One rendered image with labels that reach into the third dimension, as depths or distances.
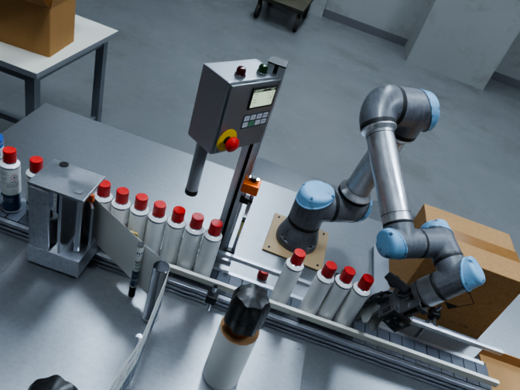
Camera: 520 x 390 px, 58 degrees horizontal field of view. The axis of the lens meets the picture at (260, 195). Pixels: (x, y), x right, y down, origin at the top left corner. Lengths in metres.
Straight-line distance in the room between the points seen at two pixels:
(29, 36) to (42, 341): 1.74
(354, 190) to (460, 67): 6.08
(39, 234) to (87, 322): 0.25
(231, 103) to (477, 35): 6.53
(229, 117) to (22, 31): 1.72
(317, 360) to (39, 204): 0.83
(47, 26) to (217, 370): 1.91
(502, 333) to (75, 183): 1.44
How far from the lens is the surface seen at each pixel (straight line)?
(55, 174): 1.22
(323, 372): 1.37
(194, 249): 1.30
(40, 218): 1.25
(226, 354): 1.06
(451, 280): 1.24
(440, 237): 1.26
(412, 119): 1.37
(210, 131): 1.10
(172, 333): 1.25
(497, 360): 1.74
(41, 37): 2.60
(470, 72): 7.58
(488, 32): 7.46
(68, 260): 1.29
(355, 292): 1.30
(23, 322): 1.25
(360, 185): 1.54
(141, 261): 1.20
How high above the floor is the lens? 1.89
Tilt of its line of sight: 35 degrees down
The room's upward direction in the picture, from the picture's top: 20 degrees clockwise
